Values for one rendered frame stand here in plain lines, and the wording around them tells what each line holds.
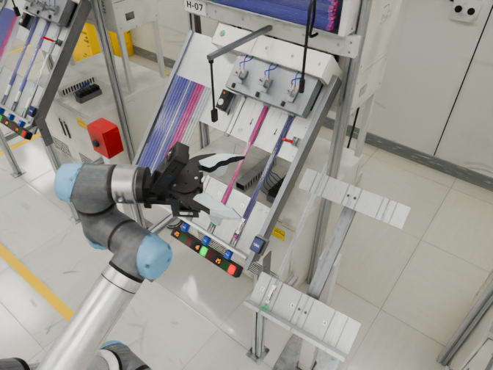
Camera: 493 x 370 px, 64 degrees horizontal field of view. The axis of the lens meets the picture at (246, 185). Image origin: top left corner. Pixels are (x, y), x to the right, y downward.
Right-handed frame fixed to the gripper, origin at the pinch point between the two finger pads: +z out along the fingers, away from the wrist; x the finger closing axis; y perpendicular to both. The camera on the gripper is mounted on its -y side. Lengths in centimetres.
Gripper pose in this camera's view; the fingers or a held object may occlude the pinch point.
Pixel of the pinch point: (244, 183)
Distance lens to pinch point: 74.2
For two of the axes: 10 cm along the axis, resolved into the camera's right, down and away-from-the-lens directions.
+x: -0.4, 7.7, -6.3
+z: 10.0, 0.5, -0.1
